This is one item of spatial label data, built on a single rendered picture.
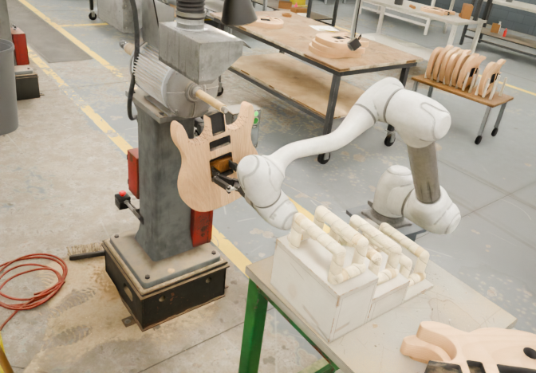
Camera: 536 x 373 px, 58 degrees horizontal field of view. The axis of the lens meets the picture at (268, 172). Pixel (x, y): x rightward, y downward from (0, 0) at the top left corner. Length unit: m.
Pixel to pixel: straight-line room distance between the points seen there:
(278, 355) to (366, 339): 1.19
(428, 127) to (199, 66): 0.78
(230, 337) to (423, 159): 1.37
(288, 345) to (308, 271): 1.31
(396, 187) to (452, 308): 0.75
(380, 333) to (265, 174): 0.56
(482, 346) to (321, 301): 0.41
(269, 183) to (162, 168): 0.92
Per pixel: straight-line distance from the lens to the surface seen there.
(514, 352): 1.43
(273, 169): 1.48
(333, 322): 1.34
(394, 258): 1.46
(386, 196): 2.25
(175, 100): 2.01
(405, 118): 1.69
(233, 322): 2.69
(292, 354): 2.59
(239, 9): 1.82
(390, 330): 1.48
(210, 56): 1.68
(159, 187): 2.35
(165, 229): 2.50
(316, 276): 1.32
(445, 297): 1.66
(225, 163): 1.86
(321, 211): 1.38
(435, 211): 2.11
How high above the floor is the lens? 1.94
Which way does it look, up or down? 28 degrees down
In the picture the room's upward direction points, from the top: 7 degrees clockwise
